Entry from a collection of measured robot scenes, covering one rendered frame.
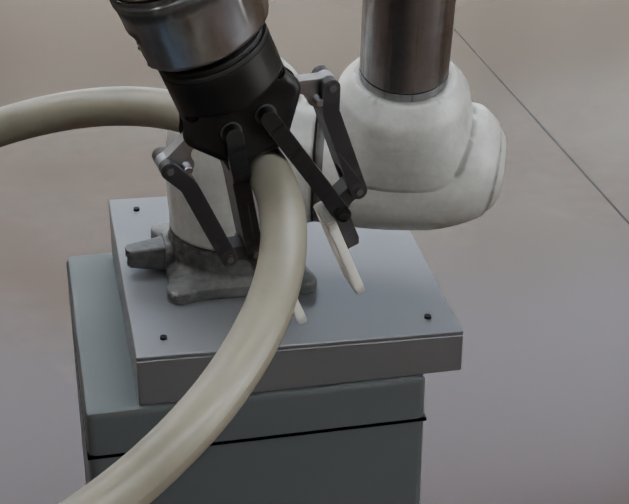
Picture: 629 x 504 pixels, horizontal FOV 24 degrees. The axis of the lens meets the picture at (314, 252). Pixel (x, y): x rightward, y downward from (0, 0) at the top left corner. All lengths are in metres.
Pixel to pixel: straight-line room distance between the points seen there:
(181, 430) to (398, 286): 0.99
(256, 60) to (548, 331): 2.55
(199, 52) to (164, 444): 0.24
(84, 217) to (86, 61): 1.23
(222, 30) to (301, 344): 0.82
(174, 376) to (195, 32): 0.83
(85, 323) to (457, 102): 0.55
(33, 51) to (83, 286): 3.33
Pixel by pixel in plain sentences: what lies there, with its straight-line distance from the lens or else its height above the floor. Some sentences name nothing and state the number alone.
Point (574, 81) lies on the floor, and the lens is 4.93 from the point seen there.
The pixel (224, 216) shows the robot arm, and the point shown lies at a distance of 1.70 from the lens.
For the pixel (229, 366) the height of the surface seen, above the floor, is 1.27.
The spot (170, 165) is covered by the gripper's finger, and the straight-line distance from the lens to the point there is 0.95.
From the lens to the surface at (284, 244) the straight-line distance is 0.90.
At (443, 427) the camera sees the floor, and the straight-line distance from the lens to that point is 3.06.
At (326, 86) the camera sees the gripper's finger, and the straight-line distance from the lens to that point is 0.96.
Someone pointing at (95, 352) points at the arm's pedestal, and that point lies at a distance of 1.78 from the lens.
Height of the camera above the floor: 1.72
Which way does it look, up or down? 27 degrees down
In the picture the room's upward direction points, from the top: straight up
